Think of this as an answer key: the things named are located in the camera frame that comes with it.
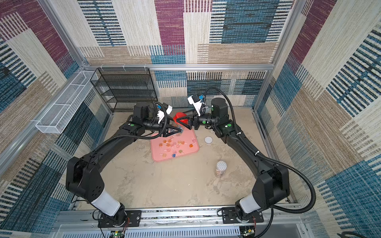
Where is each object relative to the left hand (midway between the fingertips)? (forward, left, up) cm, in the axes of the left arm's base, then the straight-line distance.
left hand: (180, 127), depth 73 cm
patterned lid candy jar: (-13, -20, -17) cm, 30 cm away
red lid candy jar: (-3, 0, 0) cm, 3 cm away
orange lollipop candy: (+7, -5, -28) cm, 30 cm away
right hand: (+2, -1, +4) cm, 5 cm away
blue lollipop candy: (0, +6, -28) cm, 28 cm away
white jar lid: (+12, -17, -28) cm, 35 cm away
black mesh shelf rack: (+45, +44, -8) cm, 64 cm away
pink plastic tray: (+5, +13, -28) cm, 31 cm away
